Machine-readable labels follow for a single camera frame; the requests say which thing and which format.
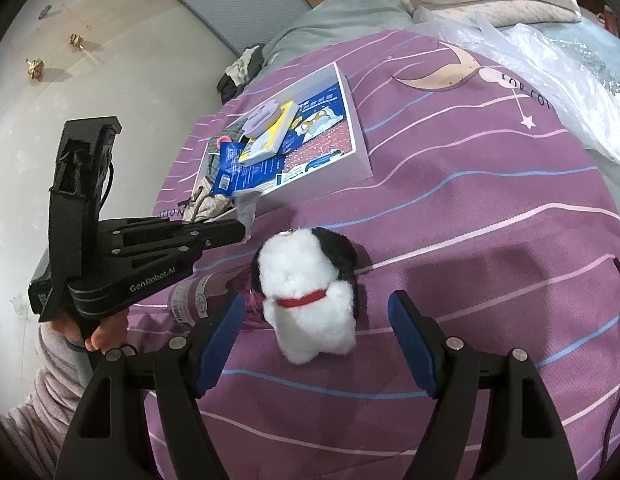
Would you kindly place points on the purple striped blanket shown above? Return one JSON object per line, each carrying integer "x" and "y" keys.
{"x": 465, "y": 220}

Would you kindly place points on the clear plastic bag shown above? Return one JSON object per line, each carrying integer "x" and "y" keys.
{"x": 550, "y": 75}

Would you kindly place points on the grey blanket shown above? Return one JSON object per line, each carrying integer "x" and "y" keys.
{"x": 340, "y": 15}

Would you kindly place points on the pink sparkly pouch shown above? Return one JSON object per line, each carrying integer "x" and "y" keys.
{"x": 325, "y": 145}

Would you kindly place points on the small blue and white carton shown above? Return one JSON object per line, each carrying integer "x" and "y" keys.
{"x": 295, "y": 177}

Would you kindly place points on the black and white plush dog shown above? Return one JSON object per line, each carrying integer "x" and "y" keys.
{"x": 305, "y": 310}

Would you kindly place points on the blue printed packet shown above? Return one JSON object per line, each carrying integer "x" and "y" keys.
{"x": 250, "y": 175}

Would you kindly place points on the yellow packet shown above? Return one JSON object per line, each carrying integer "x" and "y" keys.
{"x": 267, "y": 140}

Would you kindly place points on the white cardboard box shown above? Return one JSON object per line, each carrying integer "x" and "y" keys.
{"x": 340, "y": 170}

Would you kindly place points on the lilac pouch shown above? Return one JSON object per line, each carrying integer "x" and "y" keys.
{"x": 260, "y": 117}

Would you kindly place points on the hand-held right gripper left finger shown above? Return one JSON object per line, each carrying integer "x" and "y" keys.
{"x": 222, "y": 340}

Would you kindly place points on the clear plastic packet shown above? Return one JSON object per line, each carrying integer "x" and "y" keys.
{"x": 247, "y": 205}

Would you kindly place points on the person's left forearm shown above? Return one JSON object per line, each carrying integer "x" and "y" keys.
{"x": 35, "y": 400}

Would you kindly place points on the dark crumpled clothes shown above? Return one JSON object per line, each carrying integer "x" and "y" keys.
{"x": 237, "y": 75}

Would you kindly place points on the beige plaid pouch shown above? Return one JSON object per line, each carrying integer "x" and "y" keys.
{"x": 212, "y": 207}

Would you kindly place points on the person's left hand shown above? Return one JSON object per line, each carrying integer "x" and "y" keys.
{"x": 107, "y": 335}

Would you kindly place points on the purple and white bottle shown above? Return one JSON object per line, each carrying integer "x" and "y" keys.
{"x": 190, "y": 300}

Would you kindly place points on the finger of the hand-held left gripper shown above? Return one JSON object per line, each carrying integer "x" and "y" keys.
{"x": 190, "y": 232}

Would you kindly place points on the dark green plaid pouch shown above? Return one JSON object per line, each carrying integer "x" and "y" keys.
{"x": 234, "y": 133}

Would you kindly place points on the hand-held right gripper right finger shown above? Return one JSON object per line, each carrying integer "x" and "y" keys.
{"x": 415, "y": 345}

